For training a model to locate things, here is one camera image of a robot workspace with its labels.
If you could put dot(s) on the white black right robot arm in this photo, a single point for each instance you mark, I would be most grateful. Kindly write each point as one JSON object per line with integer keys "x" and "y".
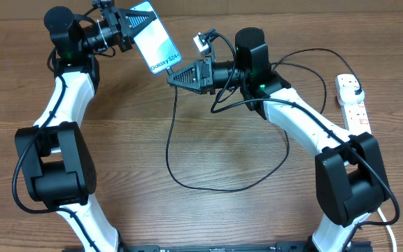
{"x": 351, "y": 181}

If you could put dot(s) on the white power strip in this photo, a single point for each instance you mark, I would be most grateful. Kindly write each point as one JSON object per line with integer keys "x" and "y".
{"x": 355, "y": 115}

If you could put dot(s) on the Samsung Galaxy smartphone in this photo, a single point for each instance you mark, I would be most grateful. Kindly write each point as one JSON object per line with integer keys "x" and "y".
{"x": 155, "y": 43}

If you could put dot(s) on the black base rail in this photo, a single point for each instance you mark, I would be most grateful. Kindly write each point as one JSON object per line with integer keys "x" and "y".
{"x": 219, "y": 248}

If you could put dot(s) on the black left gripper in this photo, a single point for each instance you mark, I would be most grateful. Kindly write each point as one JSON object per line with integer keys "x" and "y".
{"x": 127, "y": 17}

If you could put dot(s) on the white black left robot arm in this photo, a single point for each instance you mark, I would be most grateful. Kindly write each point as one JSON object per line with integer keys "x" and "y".
{"x": 54, "y": 160}

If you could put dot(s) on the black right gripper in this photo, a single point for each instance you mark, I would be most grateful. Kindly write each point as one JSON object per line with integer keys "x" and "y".
{"x": 201, "y": 76}

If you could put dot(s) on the white charger plug adapter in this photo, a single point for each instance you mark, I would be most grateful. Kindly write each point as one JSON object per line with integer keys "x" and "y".
{"x": 348, "y": 95}

